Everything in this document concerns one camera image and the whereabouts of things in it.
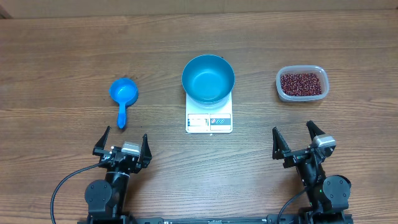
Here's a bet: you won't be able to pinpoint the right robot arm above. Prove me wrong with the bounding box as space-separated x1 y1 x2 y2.
272 121 353 224

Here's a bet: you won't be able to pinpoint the blue plastic measuring scoop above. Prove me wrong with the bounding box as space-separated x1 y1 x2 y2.
109 78 139 129

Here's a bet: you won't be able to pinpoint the red adzuki beans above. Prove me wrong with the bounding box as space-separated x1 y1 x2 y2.
280 73 322 96

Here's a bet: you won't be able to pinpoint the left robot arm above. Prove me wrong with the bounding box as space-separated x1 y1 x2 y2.
85 127 152 224

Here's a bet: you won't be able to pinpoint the teal metal bowl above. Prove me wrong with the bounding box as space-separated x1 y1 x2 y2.
182 55 236 105

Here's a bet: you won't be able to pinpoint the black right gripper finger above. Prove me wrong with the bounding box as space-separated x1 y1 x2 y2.
272 127 291 160
306 120 325 140

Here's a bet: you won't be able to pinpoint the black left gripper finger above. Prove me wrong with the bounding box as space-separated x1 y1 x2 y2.
139 134 152 169
94 126 111 149

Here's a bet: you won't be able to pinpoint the white digital kitchen scale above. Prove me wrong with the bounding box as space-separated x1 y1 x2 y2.
185 93 233 134

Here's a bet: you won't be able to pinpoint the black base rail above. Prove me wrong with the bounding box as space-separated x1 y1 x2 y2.
77 214 354 224

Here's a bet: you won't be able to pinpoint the clear plastic food container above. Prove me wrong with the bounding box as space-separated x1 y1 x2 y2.
276 65 330 102

